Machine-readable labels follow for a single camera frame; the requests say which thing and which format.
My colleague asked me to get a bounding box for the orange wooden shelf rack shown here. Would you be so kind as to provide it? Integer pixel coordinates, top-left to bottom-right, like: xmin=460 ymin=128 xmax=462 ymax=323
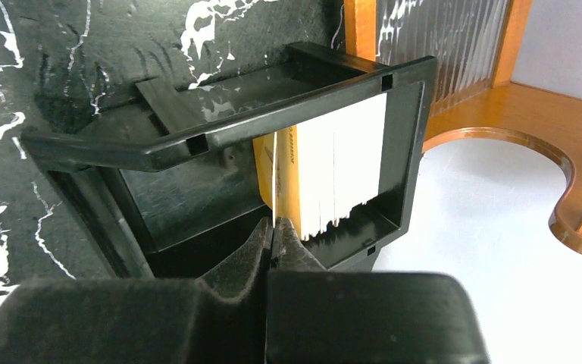
xmin=333 ymin=1 xmax=582 ymax=255

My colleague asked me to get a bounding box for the credit card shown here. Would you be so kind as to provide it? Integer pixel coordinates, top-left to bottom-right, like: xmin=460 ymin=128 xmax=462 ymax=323
xmin=252 ymin=132 xmax=277 ymax=227

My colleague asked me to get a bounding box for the stack of white cards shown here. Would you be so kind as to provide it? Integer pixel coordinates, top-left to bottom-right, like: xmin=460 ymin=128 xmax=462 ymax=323
xmin=271 ymin=93 xmax=387 ymax=240

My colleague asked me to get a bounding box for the black plastic card box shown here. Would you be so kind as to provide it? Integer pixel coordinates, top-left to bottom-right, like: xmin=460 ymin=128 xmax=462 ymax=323
xmin=21 ymin=42 xmax=437 ymax=278

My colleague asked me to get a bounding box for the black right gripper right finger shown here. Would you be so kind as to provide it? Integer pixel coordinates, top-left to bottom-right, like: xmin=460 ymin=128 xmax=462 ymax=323
xmin=270 ymin=217 xmax=327 ymax=271

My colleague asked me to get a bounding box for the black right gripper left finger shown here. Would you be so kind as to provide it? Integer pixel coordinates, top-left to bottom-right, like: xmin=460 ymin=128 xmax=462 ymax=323
xmin=198 ymin=218 xmax=274 ymax=363

